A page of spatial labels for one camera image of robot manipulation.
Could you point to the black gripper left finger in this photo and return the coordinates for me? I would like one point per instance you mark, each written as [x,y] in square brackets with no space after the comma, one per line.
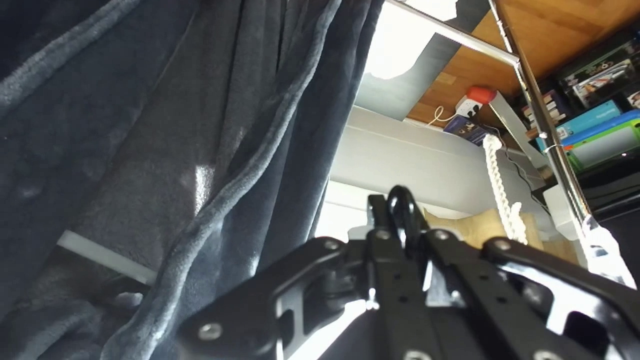
[392,301]

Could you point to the dark blue velvet robe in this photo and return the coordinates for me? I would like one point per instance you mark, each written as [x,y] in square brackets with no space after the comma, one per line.
[166,132]

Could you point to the white printed plastic part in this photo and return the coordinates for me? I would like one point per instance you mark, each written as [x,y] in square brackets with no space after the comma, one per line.
[601,253]

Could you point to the green box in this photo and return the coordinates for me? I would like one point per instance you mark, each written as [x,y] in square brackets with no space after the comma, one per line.
[607,147]

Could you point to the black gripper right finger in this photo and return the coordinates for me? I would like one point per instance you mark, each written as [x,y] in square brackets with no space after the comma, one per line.
[481,301]

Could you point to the teal box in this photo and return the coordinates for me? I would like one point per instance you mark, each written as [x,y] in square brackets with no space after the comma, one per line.
[591,121]

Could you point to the grey metal bracket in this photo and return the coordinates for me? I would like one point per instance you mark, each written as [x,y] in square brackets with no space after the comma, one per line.
[392,92]

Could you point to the red white small device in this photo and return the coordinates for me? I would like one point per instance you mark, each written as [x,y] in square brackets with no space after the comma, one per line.
[481,101]

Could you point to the black bookshelf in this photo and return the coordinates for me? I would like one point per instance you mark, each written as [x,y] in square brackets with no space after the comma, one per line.
[612,187]

